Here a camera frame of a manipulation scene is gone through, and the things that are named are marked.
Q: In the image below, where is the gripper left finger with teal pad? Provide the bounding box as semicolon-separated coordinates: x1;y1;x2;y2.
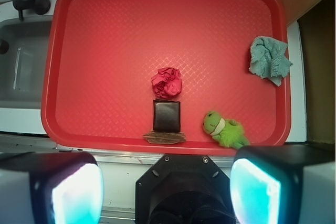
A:
1;152;104;223

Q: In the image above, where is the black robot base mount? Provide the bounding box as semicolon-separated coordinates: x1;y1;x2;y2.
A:
135;155;237;223

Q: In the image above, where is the red plastic tray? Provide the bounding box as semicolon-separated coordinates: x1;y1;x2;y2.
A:
41;0;291;156

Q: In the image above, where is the red crumpled paper ball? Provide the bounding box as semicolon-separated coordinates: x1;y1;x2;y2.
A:
151;67;182;99

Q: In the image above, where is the black leather wallet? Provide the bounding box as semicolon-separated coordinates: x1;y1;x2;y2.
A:
153;99;181;133

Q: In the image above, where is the grey sink basin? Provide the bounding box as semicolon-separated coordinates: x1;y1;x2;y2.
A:
1;15;52;109

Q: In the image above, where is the brown cardboard panel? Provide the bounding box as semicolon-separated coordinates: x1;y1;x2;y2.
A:
282;0;335;144

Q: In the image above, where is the green frog plush toy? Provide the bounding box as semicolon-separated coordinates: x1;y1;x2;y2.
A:
202;110;250;150

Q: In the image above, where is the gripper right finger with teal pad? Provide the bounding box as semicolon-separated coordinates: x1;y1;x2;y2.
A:
230;145;335;223

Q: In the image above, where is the blue cloth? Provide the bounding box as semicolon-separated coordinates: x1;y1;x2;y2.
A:
249;36;293;87

